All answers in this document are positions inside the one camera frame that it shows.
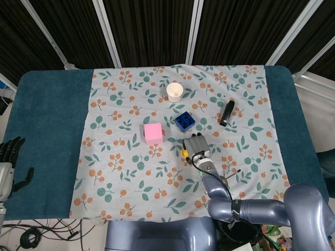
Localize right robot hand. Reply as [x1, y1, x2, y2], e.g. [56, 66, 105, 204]
[182, 133, 212, 164]

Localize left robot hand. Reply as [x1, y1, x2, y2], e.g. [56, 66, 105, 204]
[0, 136, 35, 202]

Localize blue grid block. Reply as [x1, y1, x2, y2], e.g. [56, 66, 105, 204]
[174, 111, 197, 132]

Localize floral tablecloth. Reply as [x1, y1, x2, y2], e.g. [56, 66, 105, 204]
[69, 64, 290, 222]

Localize small steel saucepan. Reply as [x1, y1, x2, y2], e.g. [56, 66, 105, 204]
[219, 169, 241, 187]

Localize pink cube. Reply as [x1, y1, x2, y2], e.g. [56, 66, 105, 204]
[143, 122, 164, 145]

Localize black stapler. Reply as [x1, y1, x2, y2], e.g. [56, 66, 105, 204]
[219, 100, 236, 128]

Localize teal table cover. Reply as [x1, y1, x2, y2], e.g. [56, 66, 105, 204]
[0, 65, 330, 222]

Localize white paper cup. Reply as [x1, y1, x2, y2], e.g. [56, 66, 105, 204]
[165, 82, 184, 104]

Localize blue-grey robot torso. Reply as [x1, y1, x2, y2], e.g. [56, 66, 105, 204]
[104, 216, 218, 251]

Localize black waste bin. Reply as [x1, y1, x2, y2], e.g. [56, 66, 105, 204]
[216, 219, 264, 251]

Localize colourful packaging pile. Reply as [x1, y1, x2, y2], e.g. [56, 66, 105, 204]
[251, 224, 294, 251]

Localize black floor cables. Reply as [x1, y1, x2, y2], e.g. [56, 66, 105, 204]
[0, 219, 95, 251]

